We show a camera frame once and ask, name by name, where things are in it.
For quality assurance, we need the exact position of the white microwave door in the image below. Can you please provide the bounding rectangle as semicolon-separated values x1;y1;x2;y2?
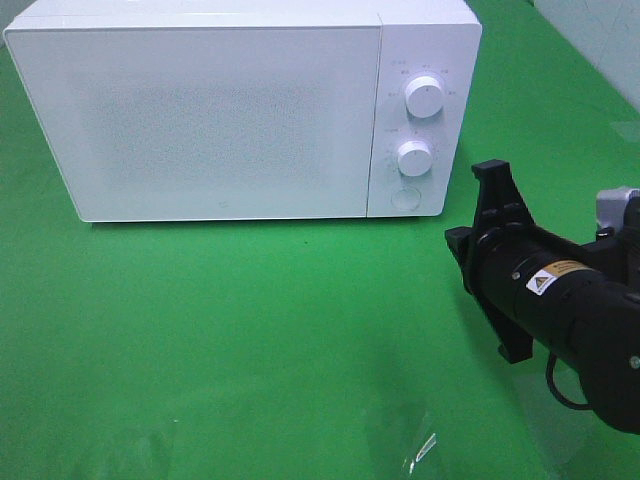
6;27;380;222

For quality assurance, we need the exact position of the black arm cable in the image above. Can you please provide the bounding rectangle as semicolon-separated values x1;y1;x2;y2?
545;350;594;410

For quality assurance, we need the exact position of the upper white microwave knob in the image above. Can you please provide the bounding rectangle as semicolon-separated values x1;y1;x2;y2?
404;75;444;119

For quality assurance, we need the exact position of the white microwave oven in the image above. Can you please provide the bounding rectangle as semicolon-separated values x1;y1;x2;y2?
3;1;482;218

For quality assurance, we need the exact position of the lower white microwave knob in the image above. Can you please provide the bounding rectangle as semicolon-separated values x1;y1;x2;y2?
397;140;433;177

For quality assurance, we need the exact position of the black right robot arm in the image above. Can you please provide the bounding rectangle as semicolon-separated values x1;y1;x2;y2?
445;159;639;434

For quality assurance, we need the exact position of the white microwave knob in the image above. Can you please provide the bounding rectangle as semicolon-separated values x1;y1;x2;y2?
397;140;433;177
404;75;444;119

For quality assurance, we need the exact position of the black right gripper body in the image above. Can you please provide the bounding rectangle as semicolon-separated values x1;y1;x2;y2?
444;159;532;364

